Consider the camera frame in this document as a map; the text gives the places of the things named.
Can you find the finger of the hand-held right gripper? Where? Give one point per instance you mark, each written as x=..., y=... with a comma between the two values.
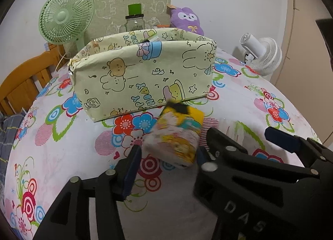
x=223, y=141
x=281, y=138

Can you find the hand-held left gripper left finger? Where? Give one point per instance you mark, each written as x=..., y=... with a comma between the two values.
x=131, y=172

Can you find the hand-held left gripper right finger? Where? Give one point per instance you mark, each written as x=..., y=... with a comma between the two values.
x=201, y=156

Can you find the yellow cartoon tissue pack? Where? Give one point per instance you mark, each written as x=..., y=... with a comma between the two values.
x=174, y=135

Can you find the yellow cartoon fabric storage box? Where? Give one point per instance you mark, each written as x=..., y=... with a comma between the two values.
x=135, y=78

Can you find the floral printed sheet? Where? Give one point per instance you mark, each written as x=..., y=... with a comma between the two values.
x=65, y=151

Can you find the white standing fan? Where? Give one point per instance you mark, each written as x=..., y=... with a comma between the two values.
x=262, y=55

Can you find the beige wooden door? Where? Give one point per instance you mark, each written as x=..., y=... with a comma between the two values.
x=304, y=47

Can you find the white green labelled packet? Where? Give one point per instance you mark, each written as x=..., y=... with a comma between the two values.
x=152, y=38

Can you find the grey plaid pillow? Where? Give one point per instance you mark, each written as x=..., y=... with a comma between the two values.
x=10, y=135

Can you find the purple plush toy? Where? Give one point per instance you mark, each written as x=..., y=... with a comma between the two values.
x=186, y=18

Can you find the wooden bed headboard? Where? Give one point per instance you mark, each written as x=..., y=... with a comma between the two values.
x=28, y=78

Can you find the glass jar mug black lid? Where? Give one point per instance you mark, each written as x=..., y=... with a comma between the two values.
x=134, y=25

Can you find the green cylindrical cap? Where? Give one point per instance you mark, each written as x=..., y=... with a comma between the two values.
x=134, y=9

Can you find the green printed board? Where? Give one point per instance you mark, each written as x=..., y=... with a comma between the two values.
x=111, y=8

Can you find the green desk fan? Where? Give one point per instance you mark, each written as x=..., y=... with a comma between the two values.
x=62, y=16

